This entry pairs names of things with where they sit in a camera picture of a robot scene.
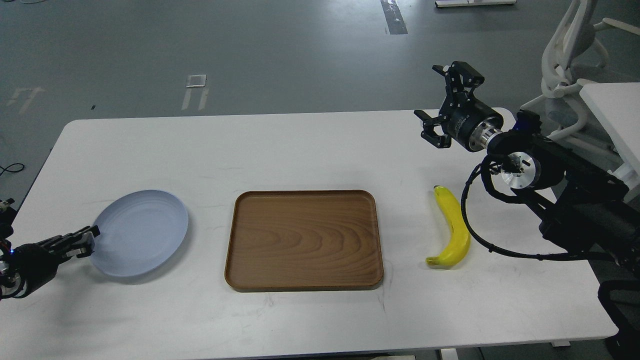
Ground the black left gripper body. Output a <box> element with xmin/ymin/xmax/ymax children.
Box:
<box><xmin>11</xmin><ymin>243</ymin><xmax>61</xmax><ymax>296</ymax></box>

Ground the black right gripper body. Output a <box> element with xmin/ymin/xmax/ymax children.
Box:
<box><xmin>439</xmin><ymin>99</ymin><xmax>505</xmax><ymax>152</ymax></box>

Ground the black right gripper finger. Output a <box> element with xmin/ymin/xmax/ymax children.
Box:
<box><xmin>432</xmin><ymin>61</ymin><xmax>485</xmax><ymax>106</ymax></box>
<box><xmin>414</xmin><ymin>110</ymin><xmax>452</xmax><ymax>149</ymax></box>

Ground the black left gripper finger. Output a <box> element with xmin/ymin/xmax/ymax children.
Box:
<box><xmin>55</xmin><ymin>240</ymin><xmax>95</xmax><ymax>264</ymax></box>
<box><xmin>38</xmin><ymin>225</ymin><xmax>101</xmax><ymax>251</ymax></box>

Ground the light blue plate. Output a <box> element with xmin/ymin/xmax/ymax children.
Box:
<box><xmin>89</xmin><ymin>189</ymin><xmax>189</xmax><ymax>278</ymax></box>

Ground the yellow banana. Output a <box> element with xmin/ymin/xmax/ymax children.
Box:
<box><xmin>425</xmin><ymin>185</ymin><xmax>471</xmax><ymax>268</ymax></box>

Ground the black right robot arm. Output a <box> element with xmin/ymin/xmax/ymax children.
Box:
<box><xmin>414</xmin><ymin>61</ymin><xmax>639</xmax><ymax>360</ymax></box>

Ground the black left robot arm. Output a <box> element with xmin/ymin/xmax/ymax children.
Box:
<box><xmin>0</xmin><ymin>198</ymin><xmax>101</xmax><ymax>300</ymax></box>

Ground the white furniture base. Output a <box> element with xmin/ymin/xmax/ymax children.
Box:
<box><xmin>434</xmin><ymin>0</ymin><xmax>518</xmax><ymax>9</ymax></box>

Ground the white office chair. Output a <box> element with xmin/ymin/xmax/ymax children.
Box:
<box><xmin>521</xmin><ymin>0</ymin><xmax>639</xmax><ymax>150</ymax></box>

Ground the white side table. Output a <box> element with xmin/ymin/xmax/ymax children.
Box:
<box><xmin>579</xmin><ymin>82</ymin><xmax>640</xmax><ymax>191</ymax></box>

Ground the brown wooden tray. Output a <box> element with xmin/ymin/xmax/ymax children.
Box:
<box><xmin>224</xmin><ymin>189</ymin><xmax>384</xmax><ymax>292</ymax></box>

